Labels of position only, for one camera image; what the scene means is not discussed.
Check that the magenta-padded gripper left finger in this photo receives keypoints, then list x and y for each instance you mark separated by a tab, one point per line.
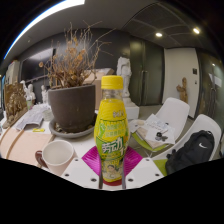
81	173

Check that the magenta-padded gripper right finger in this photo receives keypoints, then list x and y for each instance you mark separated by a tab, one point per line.
143	173

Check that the yellow drink bottle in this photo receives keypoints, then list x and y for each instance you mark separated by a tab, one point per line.
111	133

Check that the grey plant saucer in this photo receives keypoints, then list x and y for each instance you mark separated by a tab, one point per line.
66	135

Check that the papers with dark objects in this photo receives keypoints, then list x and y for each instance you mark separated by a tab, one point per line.
156	125

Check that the black backpack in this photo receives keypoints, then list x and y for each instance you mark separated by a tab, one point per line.
196	150

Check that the yellow marker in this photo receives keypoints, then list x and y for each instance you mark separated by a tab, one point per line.
38	130

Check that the small white cup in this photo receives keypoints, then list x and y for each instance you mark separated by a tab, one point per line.
48	115

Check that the dark pot with dried plant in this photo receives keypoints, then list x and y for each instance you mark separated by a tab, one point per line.
71	106

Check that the white shell chair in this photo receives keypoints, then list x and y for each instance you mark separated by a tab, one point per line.
205	122
175	113

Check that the printed paper stack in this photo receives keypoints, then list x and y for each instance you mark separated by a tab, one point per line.
31	116

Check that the brown cardboard box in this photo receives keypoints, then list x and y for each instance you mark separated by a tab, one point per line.
97	96

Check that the small white bust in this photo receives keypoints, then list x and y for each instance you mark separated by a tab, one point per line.
44	94
30	91

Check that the brown wooden figure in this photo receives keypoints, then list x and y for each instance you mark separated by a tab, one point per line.
182	90

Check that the golden carved wooden sculpture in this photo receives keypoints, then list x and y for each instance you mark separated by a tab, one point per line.
15	103

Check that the pale cabinet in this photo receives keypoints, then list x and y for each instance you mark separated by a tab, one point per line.
12	71

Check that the round ceiling spotlight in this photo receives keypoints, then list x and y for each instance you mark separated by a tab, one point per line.
196	30
158	34

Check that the long ceiling strip light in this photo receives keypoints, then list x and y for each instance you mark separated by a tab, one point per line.
36	18

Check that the dark wall screen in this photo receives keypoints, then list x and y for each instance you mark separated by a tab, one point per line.
36	65

